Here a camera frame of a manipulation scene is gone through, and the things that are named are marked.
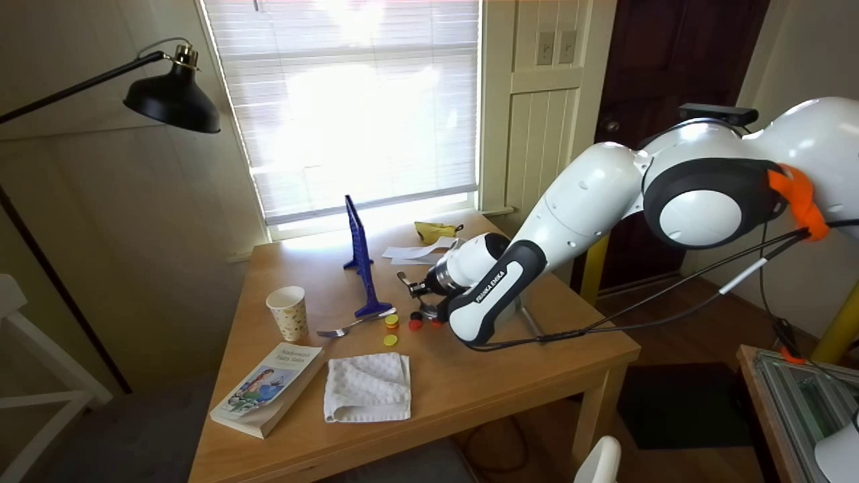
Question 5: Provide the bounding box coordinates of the black floor lamp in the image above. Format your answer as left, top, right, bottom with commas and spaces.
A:
0, 35, 224, 398

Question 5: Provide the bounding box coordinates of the yellow slanted post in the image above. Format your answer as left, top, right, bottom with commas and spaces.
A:
812, 280, 859, 365

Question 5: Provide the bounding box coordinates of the white wooden chair frame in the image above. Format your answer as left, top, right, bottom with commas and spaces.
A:
0, 270, 115, 483

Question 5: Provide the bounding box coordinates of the orange cable clip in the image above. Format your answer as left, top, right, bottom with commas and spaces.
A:
766, 164, 832, 242

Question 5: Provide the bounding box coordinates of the thin black hanging cable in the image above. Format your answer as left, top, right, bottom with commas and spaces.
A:
755, 223, 808, 355

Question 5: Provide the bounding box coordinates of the black camera on stand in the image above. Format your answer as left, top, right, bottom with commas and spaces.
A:
675, 101, 763, 129

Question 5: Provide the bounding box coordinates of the white wall switch plate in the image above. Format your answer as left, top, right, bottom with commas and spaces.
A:
559, 27, 584, 68
534, 27, 559, 68

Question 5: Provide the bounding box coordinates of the black floor mat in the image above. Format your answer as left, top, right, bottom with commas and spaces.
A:
614, 360, 766, 453

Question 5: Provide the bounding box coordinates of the white rounded object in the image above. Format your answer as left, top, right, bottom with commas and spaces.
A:
813, 418, 859, 483

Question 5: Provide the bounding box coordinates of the blue plastic stand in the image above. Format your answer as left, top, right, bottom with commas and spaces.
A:
341, 194, 398, 323

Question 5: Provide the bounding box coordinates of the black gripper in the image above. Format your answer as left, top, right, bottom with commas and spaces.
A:
408, 262, 468, 324

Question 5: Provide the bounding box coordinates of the white paper sheet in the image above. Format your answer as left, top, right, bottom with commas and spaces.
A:
382, 237, 471, 269

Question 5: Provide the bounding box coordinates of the white window blind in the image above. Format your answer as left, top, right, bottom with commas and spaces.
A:
197, 0, 486, 225

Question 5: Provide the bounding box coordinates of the yellow pole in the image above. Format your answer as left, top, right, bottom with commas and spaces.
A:
578, 233, 612, 304

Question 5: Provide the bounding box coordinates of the paperback book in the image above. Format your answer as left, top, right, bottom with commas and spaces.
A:
209, 341, 327, 441

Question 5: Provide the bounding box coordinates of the white chair back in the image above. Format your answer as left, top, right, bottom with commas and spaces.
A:
571, 434, 627, 483

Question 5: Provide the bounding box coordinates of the white paper cup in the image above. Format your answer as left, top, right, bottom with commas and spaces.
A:
264, 285, 312, 345

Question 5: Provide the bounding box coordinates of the white panelled cabinet door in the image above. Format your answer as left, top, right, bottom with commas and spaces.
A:
482, 0, 621, 282

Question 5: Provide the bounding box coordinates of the wooden side table with tray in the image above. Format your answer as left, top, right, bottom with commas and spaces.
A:
733, 343, 859, 483

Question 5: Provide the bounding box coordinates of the yellow crumpled object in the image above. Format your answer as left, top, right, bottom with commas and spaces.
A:
410, 217, 468, 245

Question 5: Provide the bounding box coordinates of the white folded cloth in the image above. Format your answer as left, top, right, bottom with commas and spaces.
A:
322, 349, 417, 426

